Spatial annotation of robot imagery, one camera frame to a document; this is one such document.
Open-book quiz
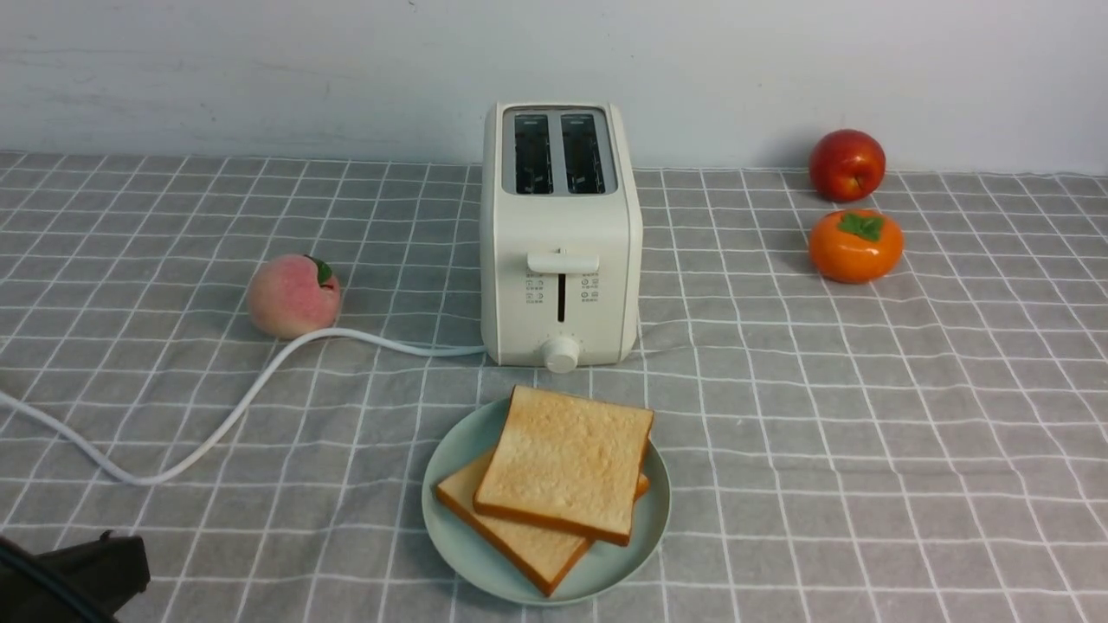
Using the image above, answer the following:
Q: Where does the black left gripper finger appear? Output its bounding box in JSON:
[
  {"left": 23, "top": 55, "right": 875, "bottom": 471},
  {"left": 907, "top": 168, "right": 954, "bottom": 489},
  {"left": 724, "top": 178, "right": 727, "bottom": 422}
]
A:
[{"left": 35, "top": 530, "right": 151, "bottom": 615}]

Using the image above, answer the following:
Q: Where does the toast slice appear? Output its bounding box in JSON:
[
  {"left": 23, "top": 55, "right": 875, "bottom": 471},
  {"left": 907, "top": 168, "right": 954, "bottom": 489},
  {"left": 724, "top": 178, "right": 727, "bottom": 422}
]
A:
[
  {"left": 448, "top": 453, "right": 642, "bottom": 573},
  {"left": 473, "top": 385, "right": 654, "bottom": 547}
]

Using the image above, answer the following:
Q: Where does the pink peach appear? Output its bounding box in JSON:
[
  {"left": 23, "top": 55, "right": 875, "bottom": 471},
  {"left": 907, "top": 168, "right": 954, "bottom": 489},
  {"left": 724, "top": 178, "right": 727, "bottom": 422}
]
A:
[{"left": 247, "top": 254, "right": 341, "bottom": 340}]

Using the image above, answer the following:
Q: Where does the light green plate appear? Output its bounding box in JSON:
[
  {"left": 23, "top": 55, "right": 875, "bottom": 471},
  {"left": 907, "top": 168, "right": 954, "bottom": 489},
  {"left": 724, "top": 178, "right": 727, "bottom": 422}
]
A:
[{"left": 421, "top": 398, "right": 671, "bottom": 607}]

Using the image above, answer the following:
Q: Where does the white toaster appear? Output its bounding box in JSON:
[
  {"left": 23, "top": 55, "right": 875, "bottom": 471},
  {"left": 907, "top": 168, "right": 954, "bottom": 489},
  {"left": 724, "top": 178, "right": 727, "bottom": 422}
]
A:
[{"left": 479, "top": 102, "right": 644, "bottom": 372}]

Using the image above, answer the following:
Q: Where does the orange persimmon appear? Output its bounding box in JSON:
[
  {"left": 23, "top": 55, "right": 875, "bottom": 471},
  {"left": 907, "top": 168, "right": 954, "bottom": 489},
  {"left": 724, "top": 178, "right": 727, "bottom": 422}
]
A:
[{"left": 808, "top": 210, "right": 904, "bottom": 284}]

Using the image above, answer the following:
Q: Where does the grey checked tablecloth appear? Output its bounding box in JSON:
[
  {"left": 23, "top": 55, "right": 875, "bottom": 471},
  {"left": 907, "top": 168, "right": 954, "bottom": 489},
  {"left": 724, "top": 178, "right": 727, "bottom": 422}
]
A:
[{"left": 1, "top": 152, "right": 1107, "bottom": 622}]

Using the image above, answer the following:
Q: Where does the red apple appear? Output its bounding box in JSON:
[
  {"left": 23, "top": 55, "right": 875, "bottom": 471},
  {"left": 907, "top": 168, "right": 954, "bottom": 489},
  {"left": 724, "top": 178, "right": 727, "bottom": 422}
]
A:
[{"left": 808, "top": 129, "right": 886, "bottom": 202}]

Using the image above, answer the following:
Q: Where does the white power cable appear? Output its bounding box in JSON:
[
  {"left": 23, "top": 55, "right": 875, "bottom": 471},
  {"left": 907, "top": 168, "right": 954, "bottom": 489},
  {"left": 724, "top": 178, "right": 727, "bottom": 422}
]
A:
[{"left": 0, "top": 327, "right": 488, "bottom": 486}]

